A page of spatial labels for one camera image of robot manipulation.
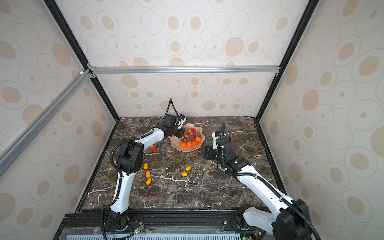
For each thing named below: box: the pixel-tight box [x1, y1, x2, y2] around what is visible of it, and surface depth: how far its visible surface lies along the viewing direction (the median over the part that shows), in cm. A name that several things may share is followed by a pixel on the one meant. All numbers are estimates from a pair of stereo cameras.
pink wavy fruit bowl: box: [169, 123, 206, 153], surface depth 104 cm
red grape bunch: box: [182, 131, 202, 143], surface depth 106 cm
